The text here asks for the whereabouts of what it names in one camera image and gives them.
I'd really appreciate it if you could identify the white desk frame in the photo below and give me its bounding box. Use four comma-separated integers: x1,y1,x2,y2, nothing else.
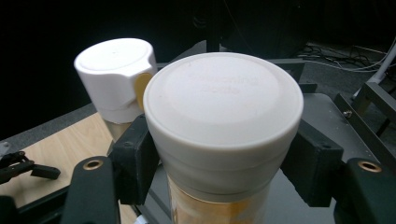
372,40,396,86

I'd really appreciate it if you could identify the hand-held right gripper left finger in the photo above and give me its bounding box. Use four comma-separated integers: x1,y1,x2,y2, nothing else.
106,113,162,206

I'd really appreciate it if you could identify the narrow neck orange spice jar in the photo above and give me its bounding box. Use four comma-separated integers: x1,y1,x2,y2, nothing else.
142,51,304,224

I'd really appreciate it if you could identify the tangle of floor cables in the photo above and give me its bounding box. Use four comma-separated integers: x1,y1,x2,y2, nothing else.
297,43,396,73

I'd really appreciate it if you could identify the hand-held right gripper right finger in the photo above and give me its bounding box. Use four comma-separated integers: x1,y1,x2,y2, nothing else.
279,119,345,208

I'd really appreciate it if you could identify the dark cabinet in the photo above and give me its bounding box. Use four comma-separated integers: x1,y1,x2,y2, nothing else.
220,0,312,60

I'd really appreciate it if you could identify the spouted white lid spice jar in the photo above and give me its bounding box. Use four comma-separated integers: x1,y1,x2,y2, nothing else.
73,37,159,143

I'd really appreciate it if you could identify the dark grey corner shelf rack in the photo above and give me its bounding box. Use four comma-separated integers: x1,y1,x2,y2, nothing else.
134,57,396,224

